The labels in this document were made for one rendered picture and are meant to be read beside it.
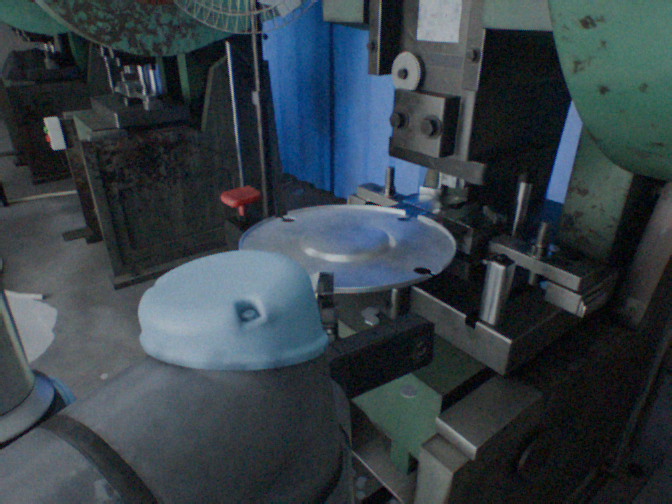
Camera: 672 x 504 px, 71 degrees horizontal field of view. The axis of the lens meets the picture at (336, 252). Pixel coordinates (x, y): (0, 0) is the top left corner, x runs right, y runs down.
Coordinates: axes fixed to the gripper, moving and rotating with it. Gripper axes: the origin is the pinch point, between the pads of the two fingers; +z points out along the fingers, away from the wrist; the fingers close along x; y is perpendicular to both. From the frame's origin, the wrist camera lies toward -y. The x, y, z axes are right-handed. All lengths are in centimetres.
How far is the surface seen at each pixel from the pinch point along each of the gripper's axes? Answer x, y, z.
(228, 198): 1.2, 19.3, 38.1
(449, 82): -20.3, -16.2, 19.7
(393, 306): 11.7, -9.6, 15.5
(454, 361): 15.4, -17.1, 6.5
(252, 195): 1.0, 15.0, 39.6
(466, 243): 3.5, -21.3, 20.8
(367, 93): -4, -18, 212
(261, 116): -6, 22, 104
